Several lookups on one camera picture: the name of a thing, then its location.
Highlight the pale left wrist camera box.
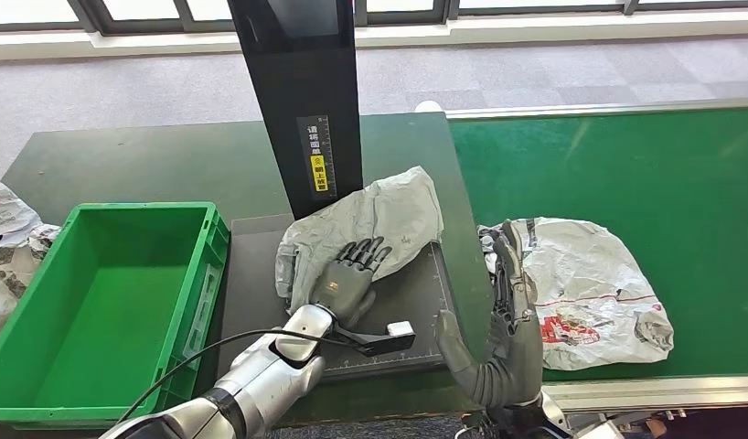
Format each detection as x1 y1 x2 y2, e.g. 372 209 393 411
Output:
331 321 418 359

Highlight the wide aluminium conveyor rail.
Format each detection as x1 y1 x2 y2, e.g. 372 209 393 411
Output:
543 375 748 414

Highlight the thin aluminium conveyor rail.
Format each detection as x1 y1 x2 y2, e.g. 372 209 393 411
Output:
444 96 748 121

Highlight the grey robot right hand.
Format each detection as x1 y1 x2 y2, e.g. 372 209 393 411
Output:
435 219 545 398

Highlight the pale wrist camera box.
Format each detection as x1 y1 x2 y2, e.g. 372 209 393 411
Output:
576 419 624 439
331 321 418 359

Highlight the black and yellow column label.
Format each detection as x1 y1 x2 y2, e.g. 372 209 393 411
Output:
296 114 339 201

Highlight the crumpled printed parcel bag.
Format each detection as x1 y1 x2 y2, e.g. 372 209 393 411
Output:
0 224 61 340
0 179 43 247

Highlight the dark window frame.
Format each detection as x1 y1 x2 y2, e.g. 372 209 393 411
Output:
0 0 748 36

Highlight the black scanner base plate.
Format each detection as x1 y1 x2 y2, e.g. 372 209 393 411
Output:
219 213 457 380

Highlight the plain grey parcel bag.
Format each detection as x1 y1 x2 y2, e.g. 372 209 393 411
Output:
274 166 444 316

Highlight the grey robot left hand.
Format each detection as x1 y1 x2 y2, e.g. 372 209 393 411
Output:
310 236 393 328

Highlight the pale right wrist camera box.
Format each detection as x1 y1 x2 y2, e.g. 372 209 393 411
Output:
576 419 624 439

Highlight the white window sill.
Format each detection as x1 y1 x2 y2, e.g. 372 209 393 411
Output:
0 8 748 62

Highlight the black scanner machine column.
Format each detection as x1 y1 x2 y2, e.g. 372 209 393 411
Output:
227 0 364 220

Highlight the white parcel bag red print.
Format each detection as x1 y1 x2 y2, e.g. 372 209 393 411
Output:
477 217 675 372

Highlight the green plastic crate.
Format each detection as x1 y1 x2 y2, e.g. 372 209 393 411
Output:
0 201 231 430

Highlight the metal conveyor support bracket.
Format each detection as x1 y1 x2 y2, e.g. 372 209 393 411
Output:
598 409 687 439

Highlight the dark green table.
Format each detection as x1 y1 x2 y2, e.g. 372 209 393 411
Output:
1 112 527 425

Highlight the green conveyor belt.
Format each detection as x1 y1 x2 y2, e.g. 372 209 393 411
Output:
449 105 748 383

